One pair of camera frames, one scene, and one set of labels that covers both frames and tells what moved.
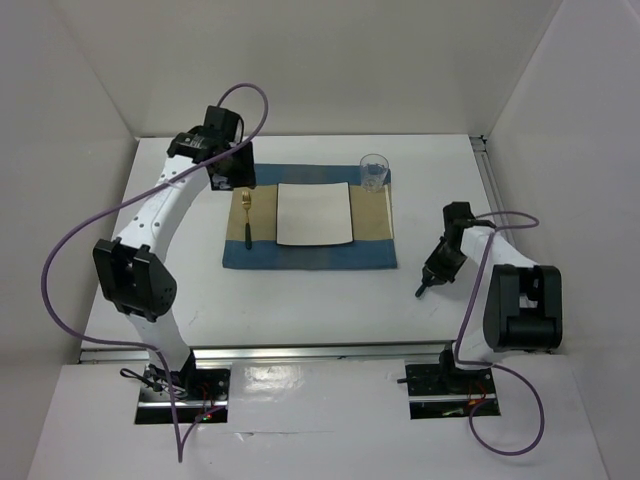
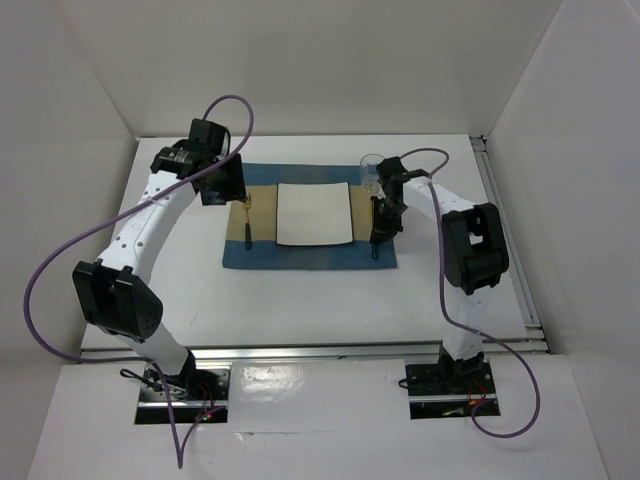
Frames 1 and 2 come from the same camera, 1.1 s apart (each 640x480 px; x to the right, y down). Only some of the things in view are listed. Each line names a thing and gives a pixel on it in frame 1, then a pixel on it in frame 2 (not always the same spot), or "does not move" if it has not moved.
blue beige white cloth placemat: (373, 235) does not move
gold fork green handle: (246, 204) does not move
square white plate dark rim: (313, 214) does not move
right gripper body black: (444, 262) to (387, 217)
